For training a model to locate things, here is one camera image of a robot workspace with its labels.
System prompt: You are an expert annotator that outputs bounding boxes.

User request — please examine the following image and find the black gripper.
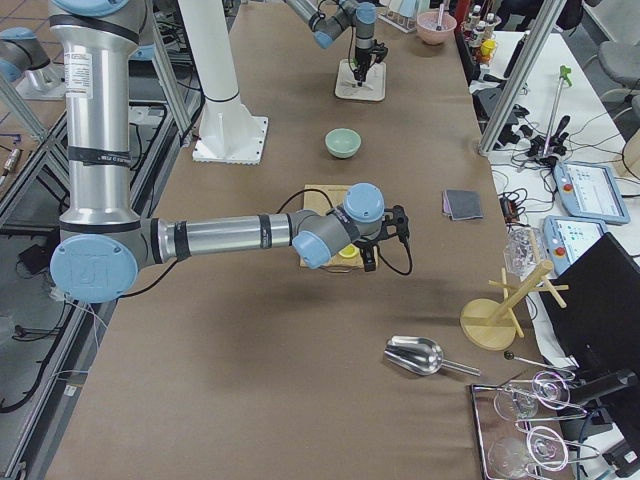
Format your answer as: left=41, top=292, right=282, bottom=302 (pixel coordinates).
left=348, top=37, right=388, bottom=83
left=355, top=205, right=409, bottom=272

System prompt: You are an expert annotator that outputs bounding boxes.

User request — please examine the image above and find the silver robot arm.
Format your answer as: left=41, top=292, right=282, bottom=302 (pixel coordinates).
left=47, top=1, right=412, bottom=304
left=286, top=0, right=388, bottom=87

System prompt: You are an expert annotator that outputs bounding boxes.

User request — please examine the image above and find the green ceramic bowl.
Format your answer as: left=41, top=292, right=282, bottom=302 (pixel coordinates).
left=325, top=128, right=362, bottom=159

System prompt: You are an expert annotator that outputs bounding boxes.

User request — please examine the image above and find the pink bowl with ice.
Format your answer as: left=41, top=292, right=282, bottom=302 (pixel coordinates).
left=416, top=11, right=457, bottom=45

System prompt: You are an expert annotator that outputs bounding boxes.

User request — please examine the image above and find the yellow lemon slice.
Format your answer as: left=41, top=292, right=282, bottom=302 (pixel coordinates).
left=338, top=244, right=359, bottom=259

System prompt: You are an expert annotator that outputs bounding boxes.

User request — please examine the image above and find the cream plastic tray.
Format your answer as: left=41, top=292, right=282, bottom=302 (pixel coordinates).
left=334, top=58, right=389, bottom=103

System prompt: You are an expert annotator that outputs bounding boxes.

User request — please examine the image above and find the wooden cutting board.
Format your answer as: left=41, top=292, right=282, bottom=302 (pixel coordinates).
left=291, top=183, right=385, bottom=269

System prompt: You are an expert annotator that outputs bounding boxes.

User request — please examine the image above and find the grey folded cloth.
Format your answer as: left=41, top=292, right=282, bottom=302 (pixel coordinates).
left=442, top=189, right=484, bottom=221

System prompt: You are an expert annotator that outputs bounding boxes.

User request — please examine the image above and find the metal muddler bar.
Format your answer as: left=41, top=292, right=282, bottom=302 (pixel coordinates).
left=436, top=1, right=446, bottom=31

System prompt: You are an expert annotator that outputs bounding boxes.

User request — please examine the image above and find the metal scoop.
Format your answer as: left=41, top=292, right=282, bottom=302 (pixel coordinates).
left=384, top=335, right=482, bottom=377

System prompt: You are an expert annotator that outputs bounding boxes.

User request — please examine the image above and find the wooden mug tree stand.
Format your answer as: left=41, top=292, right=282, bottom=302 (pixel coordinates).
left=460, top=260, right=569, bottom=351

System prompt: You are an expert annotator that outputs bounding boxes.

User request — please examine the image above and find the near blue teach pendant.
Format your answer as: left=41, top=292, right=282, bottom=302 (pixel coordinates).
left=542, top=215, right=608, bottom=275

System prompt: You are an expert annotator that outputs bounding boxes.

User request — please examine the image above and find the blue teach pendant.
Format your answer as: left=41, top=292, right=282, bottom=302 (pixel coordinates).
left=542, top=215, right=608, bottom=275
left=553, top=161, right=631, bottom=225

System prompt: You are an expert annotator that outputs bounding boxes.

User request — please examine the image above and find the far blue teach pendant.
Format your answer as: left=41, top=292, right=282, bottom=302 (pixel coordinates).
left=553, top=161, right=631, bottom=225

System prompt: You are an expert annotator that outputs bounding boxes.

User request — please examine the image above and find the black monitor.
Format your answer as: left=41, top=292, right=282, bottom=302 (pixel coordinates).
left=540, top=233, right=639, bottom=373

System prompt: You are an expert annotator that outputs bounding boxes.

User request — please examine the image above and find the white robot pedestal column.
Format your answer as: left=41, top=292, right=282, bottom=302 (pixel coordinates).
left=179, top=0, right=268, bottom=165

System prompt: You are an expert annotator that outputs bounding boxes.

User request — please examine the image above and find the aluminium frame post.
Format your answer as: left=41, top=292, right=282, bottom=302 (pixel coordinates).
left=478, top=0, right=566, bottom=157

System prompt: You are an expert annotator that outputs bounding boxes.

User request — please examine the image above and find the wire glass rack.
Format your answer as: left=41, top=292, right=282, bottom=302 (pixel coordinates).
left=470, top=371, right=600, bottom=479

